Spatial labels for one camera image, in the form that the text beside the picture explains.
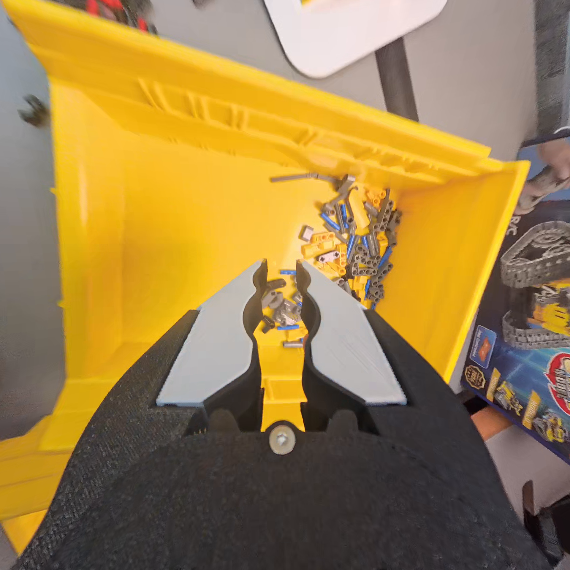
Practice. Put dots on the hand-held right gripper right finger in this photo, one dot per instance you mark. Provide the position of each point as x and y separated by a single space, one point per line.
352 356

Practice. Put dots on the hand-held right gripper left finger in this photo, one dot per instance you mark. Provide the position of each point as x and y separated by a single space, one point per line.
209 356

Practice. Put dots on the heap of mixed lego parts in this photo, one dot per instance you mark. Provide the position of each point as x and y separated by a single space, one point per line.
356 249

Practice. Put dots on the yellow storage bin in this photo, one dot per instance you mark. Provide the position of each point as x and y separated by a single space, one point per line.
178 245

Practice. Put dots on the lego set box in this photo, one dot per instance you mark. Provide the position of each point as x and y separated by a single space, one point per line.
525 320

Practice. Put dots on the pile of lego pins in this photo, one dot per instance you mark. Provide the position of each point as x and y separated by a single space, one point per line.
111 11

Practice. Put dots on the white board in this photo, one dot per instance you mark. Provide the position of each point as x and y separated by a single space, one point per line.
347 40

